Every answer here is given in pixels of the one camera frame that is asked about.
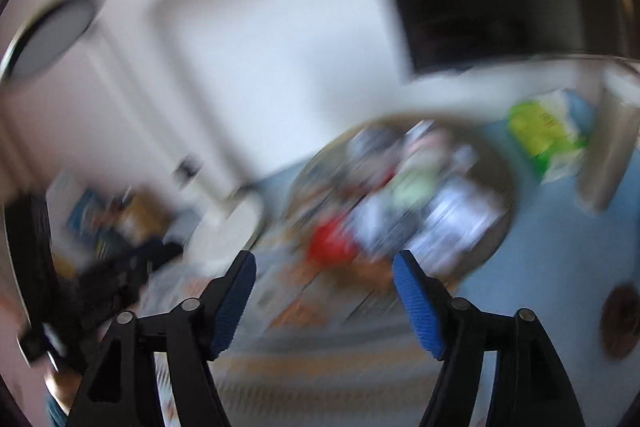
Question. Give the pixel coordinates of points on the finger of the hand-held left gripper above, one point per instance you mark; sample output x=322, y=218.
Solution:
x=135, y=267

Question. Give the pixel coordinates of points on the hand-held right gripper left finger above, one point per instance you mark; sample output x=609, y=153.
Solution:
x=232, y=307

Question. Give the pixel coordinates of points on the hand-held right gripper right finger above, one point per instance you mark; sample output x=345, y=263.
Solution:
x=417, y=307

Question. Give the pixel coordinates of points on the round brown bowl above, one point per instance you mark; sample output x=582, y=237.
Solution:
x=490, y=167

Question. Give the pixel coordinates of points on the cardboard pen holder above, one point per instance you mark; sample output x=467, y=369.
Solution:
x=145, y=212

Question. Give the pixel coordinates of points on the blue picture book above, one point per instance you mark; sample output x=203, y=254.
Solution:
x=85, y=217

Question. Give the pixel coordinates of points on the red snack packet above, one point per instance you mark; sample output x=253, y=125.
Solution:
x=330, y=242

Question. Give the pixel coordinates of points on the round brown coaster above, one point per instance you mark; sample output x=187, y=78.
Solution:
x=622, y=322

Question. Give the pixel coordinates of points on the green snack packet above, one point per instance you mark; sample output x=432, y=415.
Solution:
x=542, y=132

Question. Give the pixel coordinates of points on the white desk lamp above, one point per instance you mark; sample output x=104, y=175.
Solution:
x=50, y=37

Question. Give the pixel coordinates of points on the steel tumbler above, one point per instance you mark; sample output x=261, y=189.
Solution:
x=607, y=142

